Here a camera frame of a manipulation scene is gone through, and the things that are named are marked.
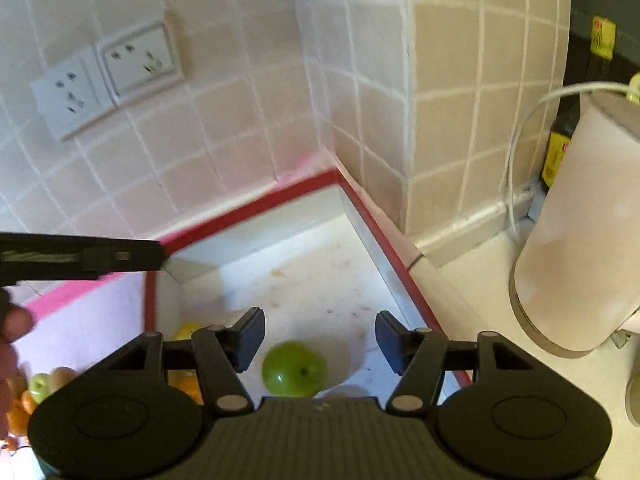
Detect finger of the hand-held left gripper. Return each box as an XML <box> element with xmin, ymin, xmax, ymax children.
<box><xmin>0</xmin><ymin>232</ymin><xmax>165</xmax><ymax>282</ymax></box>

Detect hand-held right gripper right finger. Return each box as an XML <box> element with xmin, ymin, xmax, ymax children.
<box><xmin>375</xmin><ymin>310</ymin><xmax>540</xmax><ymax>417</ymax></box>

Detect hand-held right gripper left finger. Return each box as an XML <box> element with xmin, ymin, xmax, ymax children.
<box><xmin>97</xmin><ymin>307</ymin><xmax>266</xmax><ymax>417</ymax></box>

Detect green apple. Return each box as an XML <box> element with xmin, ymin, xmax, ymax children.
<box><xmin>28</xmin><ymin>372</ymin><xmax>53</xmax><ymax>405</ymax></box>
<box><xmin>262</xmin><ymin>341</ymin><xmax>328</xmax><ymax>398</ymax></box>

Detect red-rimmed white box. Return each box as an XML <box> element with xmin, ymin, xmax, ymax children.
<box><xmin>144</xmin><ymin>169</ymin><xmax>474</xmax><ymax>402</ymax></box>

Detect person's left hand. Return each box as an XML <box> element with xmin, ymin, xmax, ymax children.
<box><xmin>0</xmin><ymin>305</ymin><xmax>35</xmax><ymax>438</ymax></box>

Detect white electric kettle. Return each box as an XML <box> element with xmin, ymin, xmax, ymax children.
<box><xmin>509</xmin><ymin>92</ymin><xmax>640</xmax><ymax>359</ymax></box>

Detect dark bottle with yellow label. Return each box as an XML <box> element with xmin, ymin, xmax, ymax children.
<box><xmin>541</xmin><ymin>97</ymin><xmax>581</xmax><ymax>191</ymax></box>

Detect grey round object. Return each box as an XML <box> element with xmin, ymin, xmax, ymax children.
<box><xmin>626</xmin><ymin>374</ymin><xmax>640</xmax><ymax>430</ymax></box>

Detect yellow sticker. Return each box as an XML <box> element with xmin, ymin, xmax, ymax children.
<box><xmin>591</xmin><ymin>16</ymin><xmax>616</xmax><ymax>59</ymax></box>

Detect white wall socket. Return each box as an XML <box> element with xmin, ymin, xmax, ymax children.
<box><xmin>96</xmin><ymin>21</ymin><xmax>185</xmax><ymax>98</ymax></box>
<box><xmin>29</xmin><ymin>44</ymin><xmax>118</xmax><ymax>142</ymax></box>

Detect white cable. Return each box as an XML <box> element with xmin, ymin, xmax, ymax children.
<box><xmin>506</xmin><ymin>81</ymin><xmax>632</xmax><ymax>241</ymax></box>

